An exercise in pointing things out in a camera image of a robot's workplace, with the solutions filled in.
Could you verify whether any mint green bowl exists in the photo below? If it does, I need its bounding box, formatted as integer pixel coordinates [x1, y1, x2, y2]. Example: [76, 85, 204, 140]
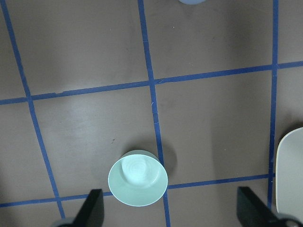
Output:
[107, 150, 168, 207]

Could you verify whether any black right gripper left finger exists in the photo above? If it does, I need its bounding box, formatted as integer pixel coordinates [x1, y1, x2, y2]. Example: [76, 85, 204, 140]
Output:
[73, 189, 105, 227]

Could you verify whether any blue cup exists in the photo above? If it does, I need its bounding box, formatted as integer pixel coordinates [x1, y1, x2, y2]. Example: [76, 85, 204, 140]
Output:
[179, 0, 205, 5]

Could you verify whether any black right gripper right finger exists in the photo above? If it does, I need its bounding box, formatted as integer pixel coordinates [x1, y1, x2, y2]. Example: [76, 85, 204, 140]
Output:
[237, 187, 287, 227]

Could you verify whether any cream white toaster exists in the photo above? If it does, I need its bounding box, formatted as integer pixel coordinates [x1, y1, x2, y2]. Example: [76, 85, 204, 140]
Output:
[276, 128, 303, 219]

